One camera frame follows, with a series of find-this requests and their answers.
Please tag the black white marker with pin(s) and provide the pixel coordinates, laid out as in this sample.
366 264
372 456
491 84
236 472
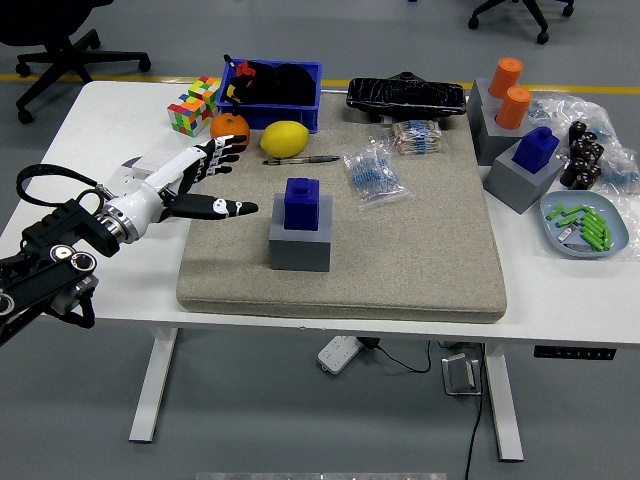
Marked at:
229 61

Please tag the clear bag small blue parts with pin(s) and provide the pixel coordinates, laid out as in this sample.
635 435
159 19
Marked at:
622 172

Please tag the white table leg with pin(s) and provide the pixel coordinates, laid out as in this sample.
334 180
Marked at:
152 385
505 410

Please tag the black desk control panel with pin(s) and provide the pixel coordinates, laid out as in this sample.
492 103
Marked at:
575 353

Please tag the black glossy rear-view mirror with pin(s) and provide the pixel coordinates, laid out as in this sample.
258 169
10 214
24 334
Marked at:
405 97

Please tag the grey round seal holder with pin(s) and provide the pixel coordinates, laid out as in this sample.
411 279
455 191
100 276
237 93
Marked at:
492 142
480 100

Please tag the orange cylindrical seal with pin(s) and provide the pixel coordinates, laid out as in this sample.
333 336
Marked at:
515 107
505 75

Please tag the silver metal stand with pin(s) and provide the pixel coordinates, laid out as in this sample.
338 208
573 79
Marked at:
457 375

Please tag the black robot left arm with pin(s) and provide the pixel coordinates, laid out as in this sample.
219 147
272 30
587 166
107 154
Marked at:
75 225

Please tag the clear bag beige resistors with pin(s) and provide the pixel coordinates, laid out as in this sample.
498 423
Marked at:
410 137

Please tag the small red item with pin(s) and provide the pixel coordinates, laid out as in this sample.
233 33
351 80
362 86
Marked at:
245 68

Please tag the blue square seal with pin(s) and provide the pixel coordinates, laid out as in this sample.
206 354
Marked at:
301 207
535 152

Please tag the grey-brown fabric mat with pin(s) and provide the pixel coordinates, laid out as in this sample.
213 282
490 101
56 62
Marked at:
400 260

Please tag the multicoloured puzzle cube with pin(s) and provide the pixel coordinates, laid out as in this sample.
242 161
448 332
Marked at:
206 90
187 117

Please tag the crumpled clear plastic bag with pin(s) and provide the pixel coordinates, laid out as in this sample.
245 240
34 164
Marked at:
555 110

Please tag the black cloth bundle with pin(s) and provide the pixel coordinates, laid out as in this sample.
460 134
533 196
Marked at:
285 85

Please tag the black office chair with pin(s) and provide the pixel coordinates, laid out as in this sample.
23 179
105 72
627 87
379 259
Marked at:
520 7
45 25

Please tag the green cylindrical component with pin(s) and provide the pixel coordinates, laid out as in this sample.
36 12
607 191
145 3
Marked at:
573 210
595 237
592 226
595 215
606 239
555 213
568 221

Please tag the blue-grey plate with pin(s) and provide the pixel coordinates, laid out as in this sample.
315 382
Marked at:
552 235

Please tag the black cylindrical capacitor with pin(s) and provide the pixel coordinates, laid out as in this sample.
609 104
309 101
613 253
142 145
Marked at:
582 180
571 172
577 132
580 149
596 152
590 139
595 172

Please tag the purple plate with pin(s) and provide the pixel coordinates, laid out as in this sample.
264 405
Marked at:
131 162

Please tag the blue plastic bin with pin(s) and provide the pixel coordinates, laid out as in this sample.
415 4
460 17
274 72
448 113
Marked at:
280 117

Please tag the orange fruit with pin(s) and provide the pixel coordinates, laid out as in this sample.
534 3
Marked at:
227 126

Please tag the black grey pen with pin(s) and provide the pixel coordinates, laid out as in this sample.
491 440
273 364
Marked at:
305 160

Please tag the white wall switch panel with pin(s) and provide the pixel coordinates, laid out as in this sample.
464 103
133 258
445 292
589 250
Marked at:
152 159

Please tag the white power strip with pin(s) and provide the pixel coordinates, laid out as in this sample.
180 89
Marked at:
340 354

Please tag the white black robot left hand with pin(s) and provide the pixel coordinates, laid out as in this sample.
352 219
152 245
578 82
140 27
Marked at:
145 197

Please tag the clear bag blue resistors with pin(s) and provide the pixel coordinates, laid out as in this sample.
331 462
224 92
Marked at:
375 175

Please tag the white wall socket panel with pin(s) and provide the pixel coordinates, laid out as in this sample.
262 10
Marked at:
127 179

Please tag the yellow lemon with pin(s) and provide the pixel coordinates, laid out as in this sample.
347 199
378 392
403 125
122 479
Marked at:
285 140

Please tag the grey square seal holder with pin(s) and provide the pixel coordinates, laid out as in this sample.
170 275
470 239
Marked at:
515 187
300 252

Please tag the small white silver stick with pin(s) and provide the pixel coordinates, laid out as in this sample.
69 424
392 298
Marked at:
567 234

